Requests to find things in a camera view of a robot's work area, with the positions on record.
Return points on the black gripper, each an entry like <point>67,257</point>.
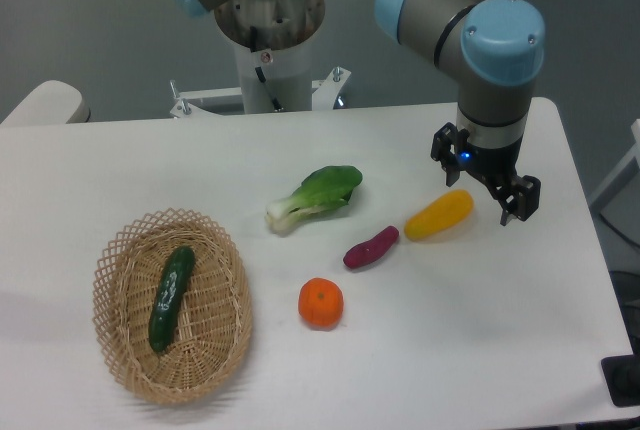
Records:
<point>489,154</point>

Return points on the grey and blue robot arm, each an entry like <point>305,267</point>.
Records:
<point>493,49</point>

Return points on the green cucumber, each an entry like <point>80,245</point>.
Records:
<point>172,285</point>

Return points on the woven wicker basket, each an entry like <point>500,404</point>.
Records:
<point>213,319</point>

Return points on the yellow squash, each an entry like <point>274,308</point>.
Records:
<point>443,213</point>

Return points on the white furniture at right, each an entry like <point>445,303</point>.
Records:
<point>620,175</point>

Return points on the purple sweet potato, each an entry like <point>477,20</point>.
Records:
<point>372,250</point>

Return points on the green bok choy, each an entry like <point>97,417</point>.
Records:
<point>323,191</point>

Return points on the orange tangerine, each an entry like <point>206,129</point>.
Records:
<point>320,303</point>

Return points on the black device at table edge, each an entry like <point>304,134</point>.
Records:
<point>621,375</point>

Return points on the white chair armrest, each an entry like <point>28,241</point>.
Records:
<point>51,103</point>

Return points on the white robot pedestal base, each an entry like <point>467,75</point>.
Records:
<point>272,42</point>

